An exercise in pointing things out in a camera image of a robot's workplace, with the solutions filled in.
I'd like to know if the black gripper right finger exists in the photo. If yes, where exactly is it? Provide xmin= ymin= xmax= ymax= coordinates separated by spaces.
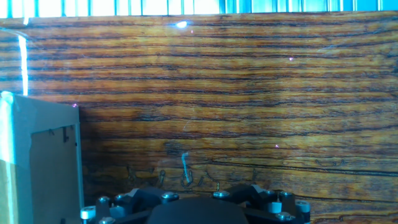
xmin=213 ymin=184 xmax=312 ymax=224

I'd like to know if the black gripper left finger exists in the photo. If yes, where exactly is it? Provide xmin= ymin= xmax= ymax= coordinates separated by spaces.
xmin=80 ymin=186 xmax=180 ymax=224

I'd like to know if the wooden picture frame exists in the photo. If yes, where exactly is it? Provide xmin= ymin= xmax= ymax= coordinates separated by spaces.
xmin=0 ymin=91 xmax=85 ymax=224

